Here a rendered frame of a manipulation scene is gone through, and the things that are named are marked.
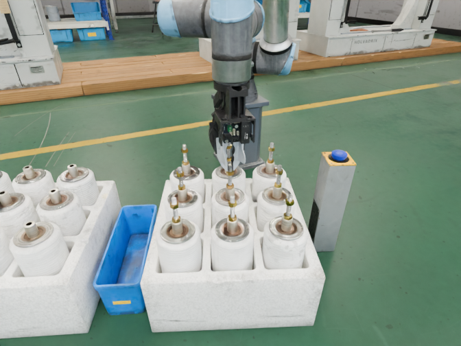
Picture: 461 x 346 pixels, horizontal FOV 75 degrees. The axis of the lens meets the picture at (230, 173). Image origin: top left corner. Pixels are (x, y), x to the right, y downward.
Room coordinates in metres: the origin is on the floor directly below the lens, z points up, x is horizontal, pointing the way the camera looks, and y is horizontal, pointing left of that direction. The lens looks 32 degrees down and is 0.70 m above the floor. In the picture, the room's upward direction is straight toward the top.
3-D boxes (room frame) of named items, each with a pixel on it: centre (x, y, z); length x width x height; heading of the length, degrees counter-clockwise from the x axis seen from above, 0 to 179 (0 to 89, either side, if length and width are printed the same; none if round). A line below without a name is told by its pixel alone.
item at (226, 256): (0.49, 0.00, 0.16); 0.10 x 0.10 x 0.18
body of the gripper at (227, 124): (0.58, 0.00, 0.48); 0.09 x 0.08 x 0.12; 15
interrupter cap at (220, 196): (0.60, 0.00, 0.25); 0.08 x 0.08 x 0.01
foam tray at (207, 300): (0.60, 0.00, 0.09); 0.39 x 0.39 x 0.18; 2
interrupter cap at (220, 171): (0.72, 0.00, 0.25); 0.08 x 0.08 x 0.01
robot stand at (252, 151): (1.23, -0.04, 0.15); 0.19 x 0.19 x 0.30; 23
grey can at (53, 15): (4.74, 2.48, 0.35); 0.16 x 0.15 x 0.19; 113
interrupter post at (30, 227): (0.47, 0.42, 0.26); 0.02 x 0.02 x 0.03
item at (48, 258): (0.47, 0.42, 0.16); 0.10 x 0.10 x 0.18
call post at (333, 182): (0.69, -0.29, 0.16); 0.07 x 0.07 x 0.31; 2
